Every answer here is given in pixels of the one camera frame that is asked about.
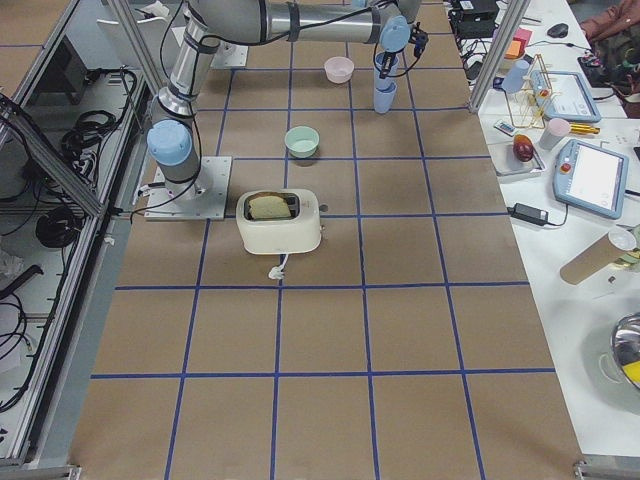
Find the cream white toaster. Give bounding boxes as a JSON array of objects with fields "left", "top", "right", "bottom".
[{"left": 236, "top": 189, "right": 321, "bottom": 255}]

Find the blue cup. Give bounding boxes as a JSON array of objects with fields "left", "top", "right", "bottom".
[
  {"left": 373, "top": 83, "right": 397, "bottom": 114},
  {"left": 374, "top": 51, "right": 399, "bottom": 91}
]

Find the teach pendant tablet near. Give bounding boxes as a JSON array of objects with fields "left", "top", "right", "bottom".
[{"left": 552, "top": 140, "right": 629, "bottom": 219}]

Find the black power adapter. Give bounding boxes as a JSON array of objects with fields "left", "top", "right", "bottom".
[{"left": 507, "top": 203, "right": 548, "bottom": 226}]

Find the mint green bowl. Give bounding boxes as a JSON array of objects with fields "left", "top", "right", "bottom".
[{"left": 284, "top": 126, "right": 320, "bottom": 158}]

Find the teach pendant tablet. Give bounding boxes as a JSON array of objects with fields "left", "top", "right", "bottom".
[
  {"left": 552, "top": 140, "right": 629, "bottom": 219},
  {"left": 529, "top": 70, "right": 601, "bottom": 124}
]

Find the cardboard tube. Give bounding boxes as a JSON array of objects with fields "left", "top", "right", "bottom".
[{"left": 559, "top": 227, "right": 637, "bottom": 285}]

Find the pink bowl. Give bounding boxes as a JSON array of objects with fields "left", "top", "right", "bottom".
[{"left": 323, "top": 56, "right": 355, "bottom": 84}]

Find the gold wire rack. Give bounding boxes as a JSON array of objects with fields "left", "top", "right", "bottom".
[{"left": 502, "top": 54, "right": 554, "bottom": 129}]

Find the teach pendant tablet far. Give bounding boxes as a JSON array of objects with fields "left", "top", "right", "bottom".
[{"left": 529, "top": 70, "right": 601, "bottom": 124}]

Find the steel mixing bowl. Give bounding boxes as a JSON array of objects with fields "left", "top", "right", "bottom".
[{"left": 598, "top": 313, "right": 639, "bottom": 391}]

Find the toast slice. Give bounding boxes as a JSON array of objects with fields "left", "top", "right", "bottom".
[{"left": 248, "top": 194, "right": 291, "bottom": 220}]

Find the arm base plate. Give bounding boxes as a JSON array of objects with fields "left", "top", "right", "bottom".
[
  {"left": 143, "top": 156, "right": 232, "bottom": 221},
  {"left": 210, "top": 42, "right": 249, "bottom": 70}
]

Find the red apple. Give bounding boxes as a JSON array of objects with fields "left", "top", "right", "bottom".
[{"left": 512, "top": 134, "right": 534, "bottom": 163}]

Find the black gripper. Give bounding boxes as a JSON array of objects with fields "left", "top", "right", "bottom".
[{"left": 379, "top": 50, "right": 398, "bottom": 79}]

